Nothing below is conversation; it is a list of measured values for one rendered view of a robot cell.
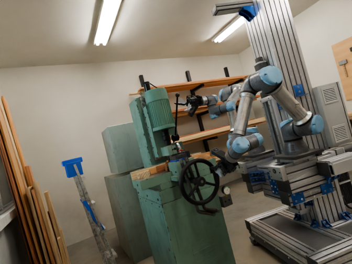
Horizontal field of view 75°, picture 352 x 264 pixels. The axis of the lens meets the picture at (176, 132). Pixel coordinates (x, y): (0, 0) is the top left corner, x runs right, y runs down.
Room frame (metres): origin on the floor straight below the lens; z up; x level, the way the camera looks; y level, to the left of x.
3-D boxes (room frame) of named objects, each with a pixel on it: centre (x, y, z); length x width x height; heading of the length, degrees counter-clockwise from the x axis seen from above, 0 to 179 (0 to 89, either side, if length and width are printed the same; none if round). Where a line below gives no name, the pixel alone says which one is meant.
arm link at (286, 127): (1.53, -0.75, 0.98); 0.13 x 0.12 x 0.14; 25
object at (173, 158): (1.56, 0.01, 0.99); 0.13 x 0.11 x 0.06; 116
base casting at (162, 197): (1.85, 0.13, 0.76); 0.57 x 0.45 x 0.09; 26
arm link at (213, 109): (1.84, -0.35, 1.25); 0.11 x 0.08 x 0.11; 51
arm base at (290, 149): (1.54, -0.75, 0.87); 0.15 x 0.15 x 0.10
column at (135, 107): (2.00, 0.21, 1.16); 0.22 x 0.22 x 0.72; 26
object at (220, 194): (1.73, -0.22, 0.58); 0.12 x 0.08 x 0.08; 26
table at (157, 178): (1.64, 0.06, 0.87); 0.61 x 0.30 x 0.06; 116
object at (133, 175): (1.75, 0.11, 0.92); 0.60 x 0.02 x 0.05; 116
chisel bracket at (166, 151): (1.76, 0.09, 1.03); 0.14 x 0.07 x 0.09; 26
